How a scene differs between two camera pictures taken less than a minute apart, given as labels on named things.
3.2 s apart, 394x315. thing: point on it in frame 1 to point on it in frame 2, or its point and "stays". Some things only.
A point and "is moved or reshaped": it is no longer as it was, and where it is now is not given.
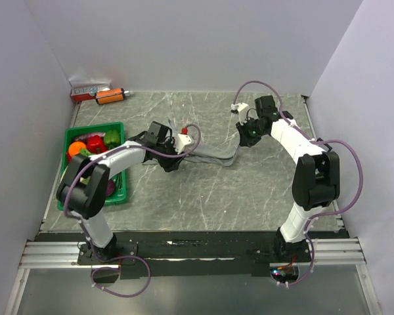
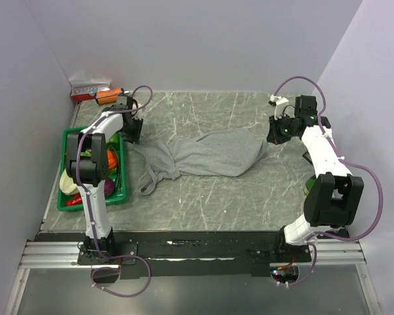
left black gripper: [171, 164] to [134, 138]
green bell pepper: [111, 139] stays
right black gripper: [245, 140] to [274, 136]
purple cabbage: [110, 187] stays
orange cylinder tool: [108, 96] stays
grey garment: [220, 151] is moved or reshaped
